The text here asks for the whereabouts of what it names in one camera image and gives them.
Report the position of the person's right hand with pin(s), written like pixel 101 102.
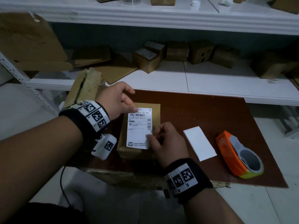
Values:
pixel 170 146

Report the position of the person's left hand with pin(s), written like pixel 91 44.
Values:
pixel 114 100

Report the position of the taped cardboard parcel box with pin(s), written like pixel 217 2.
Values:
pixel 88 83

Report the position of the white label backing paper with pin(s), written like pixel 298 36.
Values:
pixel 201 143

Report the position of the cardboard box with cutout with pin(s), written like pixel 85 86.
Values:
pixel 156 114

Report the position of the white shipping label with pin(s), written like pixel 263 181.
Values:
pixel 137 132

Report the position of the orange tape dispenser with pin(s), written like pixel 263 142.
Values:
pixel 231 153

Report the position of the person's left forearm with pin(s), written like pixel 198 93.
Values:
pixel 35 160

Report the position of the person's right forearm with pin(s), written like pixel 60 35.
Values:
pixel 210 207

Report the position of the plastic bottle with white label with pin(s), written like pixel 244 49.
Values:
pixel 132 0

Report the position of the black wristband with marker tags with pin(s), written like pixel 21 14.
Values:
pixel 88 118
pixel 189 179

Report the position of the folded flat cardboard carton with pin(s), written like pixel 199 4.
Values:
pixel 91 55

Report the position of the plastic wrapped cardboard base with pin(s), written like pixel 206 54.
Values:
pixel 130 179

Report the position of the reddish brown wooden board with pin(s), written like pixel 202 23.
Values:
pixel 210 109

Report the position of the white metal storage rack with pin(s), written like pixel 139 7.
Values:
pixel 163 18
pixel 292 123

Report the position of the large flat cardboard sheet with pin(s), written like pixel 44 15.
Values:
pixel 28 39

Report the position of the white bottle cap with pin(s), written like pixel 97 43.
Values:
pixel 195 3

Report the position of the black shorts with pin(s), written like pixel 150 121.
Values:
pixel 46 214

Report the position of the crumpled white tissue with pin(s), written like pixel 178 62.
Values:
pixel 226 1

